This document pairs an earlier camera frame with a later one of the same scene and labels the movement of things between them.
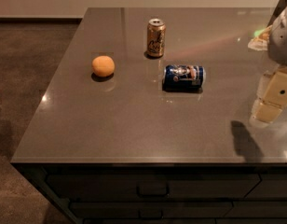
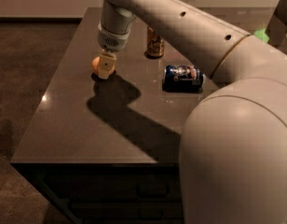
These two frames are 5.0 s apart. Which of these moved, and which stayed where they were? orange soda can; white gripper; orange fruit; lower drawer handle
Moved: white gripper
Stayed: orange soda can; lower drawer handle; orange fruit
